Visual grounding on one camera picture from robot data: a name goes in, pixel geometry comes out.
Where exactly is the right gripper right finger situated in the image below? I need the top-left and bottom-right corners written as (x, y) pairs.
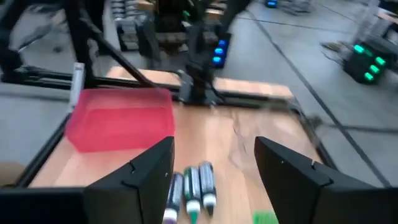
top-left (254, 136), bottom-right (377, 224)

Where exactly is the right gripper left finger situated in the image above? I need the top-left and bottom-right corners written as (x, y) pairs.
top-left (83, 136), bottom-right (175, 224)

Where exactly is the purple squeeze bottle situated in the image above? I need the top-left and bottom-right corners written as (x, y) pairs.
top-left (161, 172), bottom-right (184, 224)

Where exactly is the green squeeze bottle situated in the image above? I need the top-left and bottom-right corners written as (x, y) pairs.
top-left (183, 166), bottom-right (202, 224)

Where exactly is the red plastic tray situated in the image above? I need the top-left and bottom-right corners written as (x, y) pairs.
top-left (64, 88), bottom-right (176, 153)

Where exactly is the white label sticker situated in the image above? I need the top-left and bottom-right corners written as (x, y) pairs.
top-left (68, 62), bottom-right (85, 110)

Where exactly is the brown cardboard box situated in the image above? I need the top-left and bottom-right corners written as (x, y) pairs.
top-left (0, 161), bottom-right (26, 188)

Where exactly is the black device with green lights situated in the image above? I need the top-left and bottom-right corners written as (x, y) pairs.
top-left (341, 42), bottom-right (389, 85)

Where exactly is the black device with blue lights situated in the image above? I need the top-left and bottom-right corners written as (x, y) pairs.
top-left (211, 36), bottom-right (231, 68)

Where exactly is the black metal table frame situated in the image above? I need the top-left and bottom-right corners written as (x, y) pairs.
top-left (0, 0), bottom-right (333, 189)

